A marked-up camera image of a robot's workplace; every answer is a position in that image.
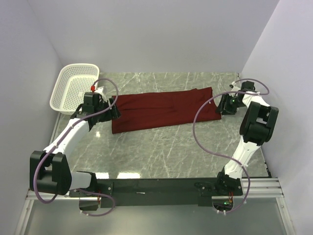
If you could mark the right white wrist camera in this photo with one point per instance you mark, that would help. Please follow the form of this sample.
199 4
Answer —
234 87

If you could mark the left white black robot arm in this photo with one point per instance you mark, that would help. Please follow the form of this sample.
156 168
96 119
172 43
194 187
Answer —
49 169

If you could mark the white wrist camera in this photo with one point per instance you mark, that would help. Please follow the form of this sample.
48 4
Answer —
234 87
100 90

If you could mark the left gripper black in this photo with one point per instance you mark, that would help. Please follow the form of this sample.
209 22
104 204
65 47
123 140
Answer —
111 110

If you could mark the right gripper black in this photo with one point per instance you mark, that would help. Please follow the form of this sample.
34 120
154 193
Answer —
222 105

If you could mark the dark red t-shirt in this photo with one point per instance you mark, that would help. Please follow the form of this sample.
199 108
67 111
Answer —
154 110

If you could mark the white perforated plastic basket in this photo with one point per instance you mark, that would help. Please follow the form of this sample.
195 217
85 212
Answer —
73 81

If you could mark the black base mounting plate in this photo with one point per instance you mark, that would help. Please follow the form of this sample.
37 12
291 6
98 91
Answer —
161 192

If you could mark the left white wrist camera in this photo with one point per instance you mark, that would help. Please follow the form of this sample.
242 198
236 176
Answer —
100 90

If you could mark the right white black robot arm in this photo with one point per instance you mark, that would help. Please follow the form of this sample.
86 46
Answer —
256 129

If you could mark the aluminium extrusion rail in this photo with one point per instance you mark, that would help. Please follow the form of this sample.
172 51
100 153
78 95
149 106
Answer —
265 188

